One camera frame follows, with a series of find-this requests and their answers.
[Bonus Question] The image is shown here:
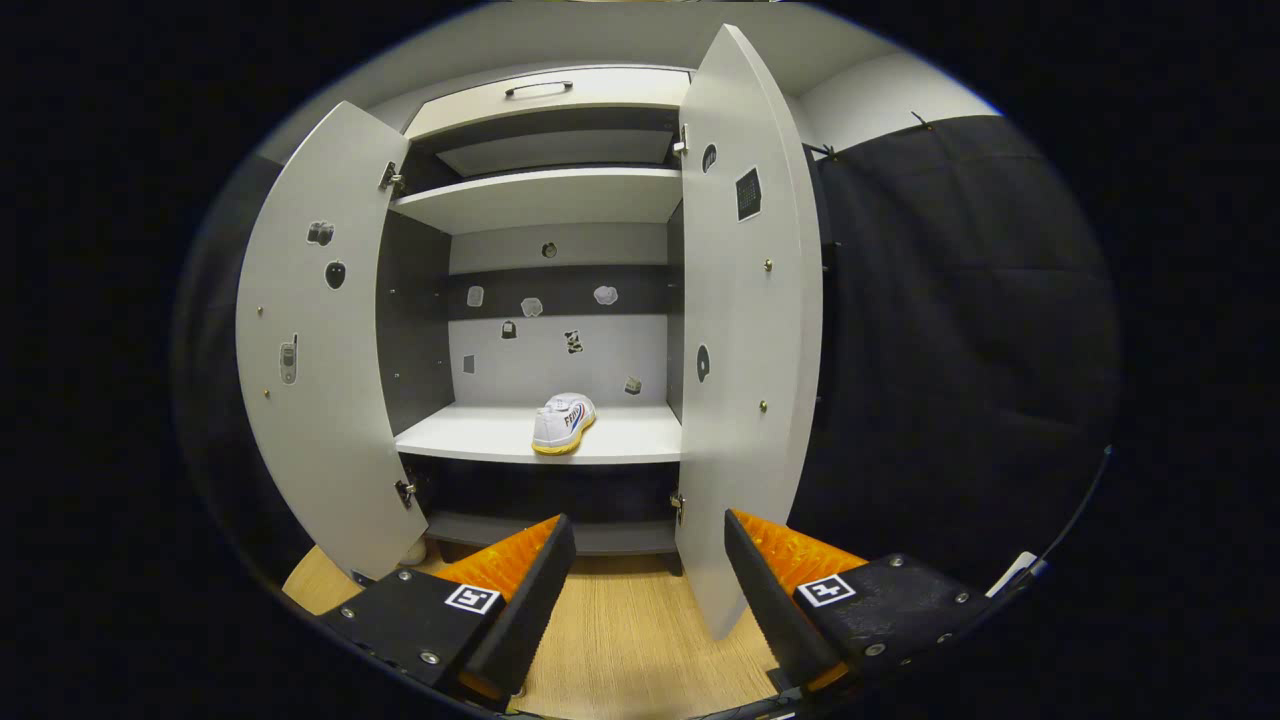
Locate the white shoe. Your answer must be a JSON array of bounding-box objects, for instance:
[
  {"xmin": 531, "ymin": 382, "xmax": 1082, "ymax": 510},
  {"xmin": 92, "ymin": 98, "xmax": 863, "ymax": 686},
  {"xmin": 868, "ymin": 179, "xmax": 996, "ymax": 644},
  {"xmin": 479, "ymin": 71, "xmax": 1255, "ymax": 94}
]
[{"xmin": 531, "ymin": 392, "xmax": 599, "ymax": 457}]

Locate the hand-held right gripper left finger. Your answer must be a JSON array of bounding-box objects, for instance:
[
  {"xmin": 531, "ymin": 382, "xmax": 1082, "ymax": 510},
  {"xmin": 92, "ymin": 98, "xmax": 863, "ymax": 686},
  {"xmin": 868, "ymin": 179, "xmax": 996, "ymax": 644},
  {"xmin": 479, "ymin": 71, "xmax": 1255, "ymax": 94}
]
[{"xmin": 318, "ymin": 514, "xmax": 579, "ymax": 713}]

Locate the black backdrop cloth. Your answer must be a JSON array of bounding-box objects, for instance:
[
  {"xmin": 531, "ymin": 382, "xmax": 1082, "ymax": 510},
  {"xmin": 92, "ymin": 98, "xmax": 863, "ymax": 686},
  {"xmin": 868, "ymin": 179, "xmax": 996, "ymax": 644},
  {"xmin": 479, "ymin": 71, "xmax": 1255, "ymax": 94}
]
[{"xmin": 790, "ymin": 113, "xmax": 1121, "ymax": 591}]

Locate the white cabinet door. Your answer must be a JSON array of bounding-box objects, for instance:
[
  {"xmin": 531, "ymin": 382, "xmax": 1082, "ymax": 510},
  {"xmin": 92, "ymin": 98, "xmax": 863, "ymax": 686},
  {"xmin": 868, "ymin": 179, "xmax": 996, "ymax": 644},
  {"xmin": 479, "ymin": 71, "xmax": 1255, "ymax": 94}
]
[
  {"xmin": 675, "ymin": 23, "xmax": 825, "ymax": 641},
  {"xmin": 235, "ymin": 100, "xmax": 431, "ymax": 583}
]

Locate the white shoe cabinet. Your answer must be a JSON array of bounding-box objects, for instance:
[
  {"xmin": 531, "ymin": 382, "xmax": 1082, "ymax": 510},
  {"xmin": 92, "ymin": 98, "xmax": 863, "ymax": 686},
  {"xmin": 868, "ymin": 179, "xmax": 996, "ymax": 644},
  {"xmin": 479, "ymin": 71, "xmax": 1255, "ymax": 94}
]
[{"xmin": 375, "ymin": 65, "xmax": 696, "ymax": 576}]

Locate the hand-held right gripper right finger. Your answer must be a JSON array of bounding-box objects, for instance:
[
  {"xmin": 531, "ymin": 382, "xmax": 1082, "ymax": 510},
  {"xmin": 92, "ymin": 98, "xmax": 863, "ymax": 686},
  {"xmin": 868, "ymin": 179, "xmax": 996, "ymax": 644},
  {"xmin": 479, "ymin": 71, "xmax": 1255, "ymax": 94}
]
[{"xmin": 723, "ymin": 508, "xmax": 999, "ymax": 693}]

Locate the cream cabinet drawer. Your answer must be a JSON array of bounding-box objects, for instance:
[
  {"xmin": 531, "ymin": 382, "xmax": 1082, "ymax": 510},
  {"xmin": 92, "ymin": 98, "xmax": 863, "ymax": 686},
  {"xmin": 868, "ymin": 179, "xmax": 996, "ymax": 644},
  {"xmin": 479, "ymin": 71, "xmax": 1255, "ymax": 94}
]
[{"xmin": 405, "ymin": 66, "xmax": 693, "ymax": 141}]

